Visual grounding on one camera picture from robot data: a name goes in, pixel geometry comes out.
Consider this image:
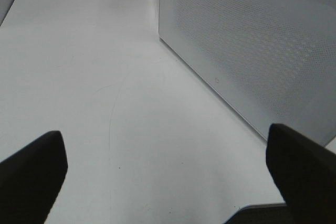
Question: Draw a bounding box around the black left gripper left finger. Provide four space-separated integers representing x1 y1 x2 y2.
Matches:
1 131 68 223

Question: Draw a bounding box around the white microwave door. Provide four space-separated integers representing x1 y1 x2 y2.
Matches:
159 0 335 146

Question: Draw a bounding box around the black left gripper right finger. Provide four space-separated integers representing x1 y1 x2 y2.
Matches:
266 124 335 223

